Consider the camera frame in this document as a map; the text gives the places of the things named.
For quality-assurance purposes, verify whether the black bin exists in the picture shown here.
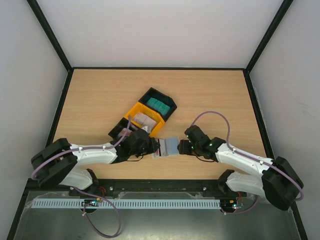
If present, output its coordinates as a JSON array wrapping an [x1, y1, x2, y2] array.
[[108, 117, 139, 140], [138, 87, 177, 122]]

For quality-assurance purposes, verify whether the beige card holder wallet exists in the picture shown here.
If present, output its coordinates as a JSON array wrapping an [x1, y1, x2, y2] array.
[[152, 136, 180, 159]]

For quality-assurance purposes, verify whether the yellow bin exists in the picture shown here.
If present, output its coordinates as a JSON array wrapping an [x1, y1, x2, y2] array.
[[124, 102, 165, 137]]

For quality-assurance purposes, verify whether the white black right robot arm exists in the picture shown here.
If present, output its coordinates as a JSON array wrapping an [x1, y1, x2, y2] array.
[[177, 137, 304, 211]]

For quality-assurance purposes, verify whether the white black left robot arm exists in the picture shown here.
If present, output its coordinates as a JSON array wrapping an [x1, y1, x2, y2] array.
[[31, 129, 160, 190]]

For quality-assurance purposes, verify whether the red white card stack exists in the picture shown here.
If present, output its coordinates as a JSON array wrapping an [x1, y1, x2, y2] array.
[[117, 128, 133, 139]]

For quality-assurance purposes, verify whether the white pink card stack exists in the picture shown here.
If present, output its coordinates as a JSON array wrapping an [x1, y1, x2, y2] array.
[[133, 112, 157, 130]]

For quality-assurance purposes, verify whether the green card stack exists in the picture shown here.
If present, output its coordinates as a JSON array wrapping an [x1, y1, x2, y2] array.
[[146, 97, 170, 116]]

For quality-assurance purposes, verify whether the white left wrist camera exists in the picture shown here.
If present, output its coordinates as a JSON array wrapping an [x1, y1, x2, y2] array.
[[142, 125, 152, 134]]

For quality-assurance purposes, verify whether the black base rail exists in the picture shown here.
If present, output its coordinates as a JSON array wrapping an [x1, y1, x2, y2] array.
[[24, 177, 291, 198]]

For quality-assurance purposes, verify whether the black enclosure frame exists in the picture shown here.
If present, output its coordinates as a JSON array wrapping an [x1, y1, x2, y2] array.
[[5, 0, 309, 240]]

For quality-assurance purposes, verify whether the grey slotted cable duct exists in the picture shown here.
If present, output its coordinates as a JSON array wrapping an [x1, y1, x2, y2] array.
[[31, 198, 221, 210]]

